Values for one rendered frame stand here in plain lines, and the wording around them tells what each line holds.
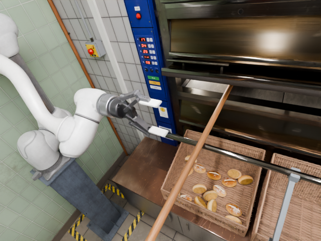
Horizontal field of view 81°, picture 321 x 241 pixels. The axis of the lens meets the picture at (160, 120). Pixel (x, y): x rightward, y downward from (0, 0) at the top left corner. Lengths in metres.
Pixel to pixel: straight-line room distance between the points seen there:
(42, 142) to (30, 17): 0.83
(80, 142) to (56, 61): 1.01
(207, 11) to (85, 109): 0.69
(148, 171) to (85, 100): 0.98
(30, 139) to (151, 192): 0.87
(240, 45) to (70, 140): 0.84
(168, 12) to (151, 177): 1.16
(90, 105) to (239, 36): 0.72
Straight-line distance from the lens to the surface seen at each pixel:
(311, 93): 0.93
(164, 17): 1.10
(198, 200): 1.37
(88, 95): 0.79
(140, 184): 1.57
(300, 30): 0.98
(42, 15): 1.66
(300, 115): 1.19
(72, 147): 0.78
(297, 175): 0.93
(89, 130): 0.77
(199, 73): 0.96
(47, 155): 1.30
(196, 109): 1.33
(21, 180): 1.80
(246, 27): 1.00
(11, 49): 1.15
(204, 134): 0.94
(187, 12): 1.03
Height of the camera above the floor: 1.91
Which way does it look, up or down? 42 degrees down
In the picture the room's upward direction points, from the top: 14 degrees counter-clockwise
